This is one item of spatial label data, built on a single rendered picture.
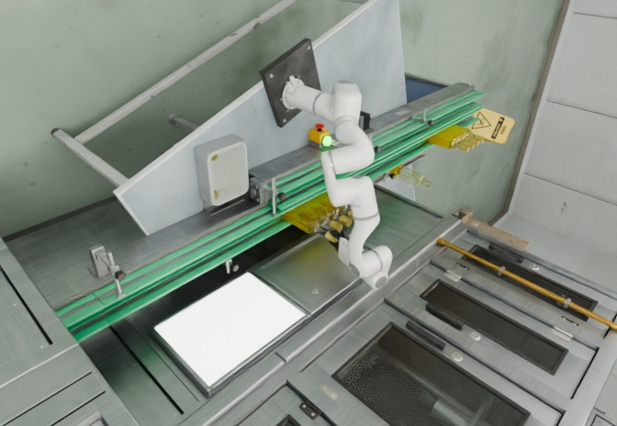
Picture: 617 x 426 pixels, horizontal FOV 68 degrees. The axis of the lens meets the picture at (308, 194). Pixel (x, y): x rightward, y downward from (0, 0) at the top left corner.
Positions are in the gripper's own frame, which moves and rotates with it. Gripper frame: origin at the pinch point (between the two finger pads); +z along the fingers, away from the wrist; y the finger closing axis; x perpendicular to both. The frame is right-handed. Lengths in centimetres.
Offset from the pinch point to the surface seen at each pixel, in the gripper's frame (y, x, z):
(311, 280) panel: -12.6, 12.7, -4.4
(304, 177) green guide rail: 14.0, -0.8, 25.7
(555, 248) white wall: -305, -524, 159
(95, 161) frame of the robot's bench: 23, 73, 60
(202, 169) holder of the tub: 26, 40, 30
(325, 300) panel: -11.9, 14.3, -16.6
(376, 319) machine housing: -16.6, 0.3, -29.3
